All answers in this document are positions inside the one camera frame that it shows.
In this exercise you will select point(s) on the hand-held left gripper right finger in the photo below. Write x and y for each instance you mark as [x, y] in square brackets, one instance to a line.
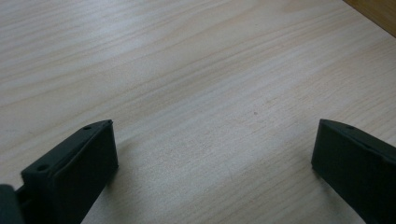
[358, 168]

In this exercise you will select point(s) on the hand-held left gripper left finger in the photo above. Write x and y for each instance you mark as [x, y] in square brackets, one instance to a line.
[68, 174]

